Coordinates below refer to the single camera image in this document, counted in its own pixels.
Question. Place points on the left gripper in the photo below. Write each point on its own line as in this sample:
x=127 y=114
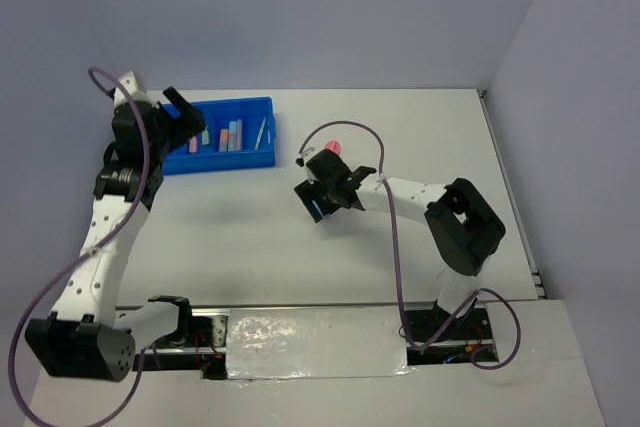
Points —
x=191 y=122

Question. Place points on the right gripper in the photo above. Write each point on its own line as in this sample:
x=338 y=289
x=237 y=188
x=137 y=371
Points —
x=308 y=192

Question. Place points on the pink correction tape case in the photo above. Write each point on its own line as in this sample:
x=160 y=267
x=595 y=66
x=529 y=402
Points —
x=194 y=145

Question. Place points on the blue correction tape case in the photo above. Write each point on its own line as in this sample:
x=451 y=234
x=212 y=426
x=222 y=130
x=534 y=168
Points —
x=317 y=208

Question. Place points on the pink-lidded jar of clips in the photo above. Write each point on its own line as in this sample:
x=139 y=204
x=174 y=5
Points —
x=333 y=146

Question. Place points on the orange-capped highlighter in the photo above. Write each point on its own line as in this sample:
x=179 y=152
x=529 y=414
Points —
x=223 y=140

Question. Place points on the purple highlighter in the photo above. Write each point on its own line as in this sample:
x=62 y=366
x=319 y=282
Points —
x=239 y=134

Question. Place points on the blue-capped highlighter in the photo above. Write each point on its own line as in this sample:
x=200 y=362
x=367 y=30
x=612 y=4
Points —
x=232 y=136

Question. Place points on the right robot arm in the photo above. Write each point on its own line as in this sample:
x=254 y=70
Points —
x=465 y=229

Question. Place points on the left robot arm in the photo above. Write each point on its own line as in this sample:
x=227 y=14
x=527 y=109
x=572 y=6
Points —
x=83 y=336

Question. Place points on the blue compartment tray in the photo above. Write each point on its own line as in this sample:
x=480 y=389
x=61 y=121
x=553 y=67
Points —
x=218 y=114

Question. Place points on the silver taped cover plate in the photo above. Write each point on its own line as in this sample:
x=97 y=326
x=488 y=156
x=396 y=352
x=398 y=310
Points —
x=315 y=343

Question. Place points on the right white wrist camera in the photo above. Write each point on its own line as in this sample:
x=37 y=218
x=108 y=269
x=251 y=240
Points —
x=302 y=160

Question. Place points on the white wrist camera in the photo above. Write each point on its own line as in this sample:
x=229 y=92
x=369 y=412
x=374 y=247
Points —
x=134 y=86
x=302 y=160

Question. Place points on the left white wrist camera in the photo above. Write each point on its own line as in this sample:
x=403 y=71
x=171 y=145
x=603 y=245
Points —
x=134 y=86

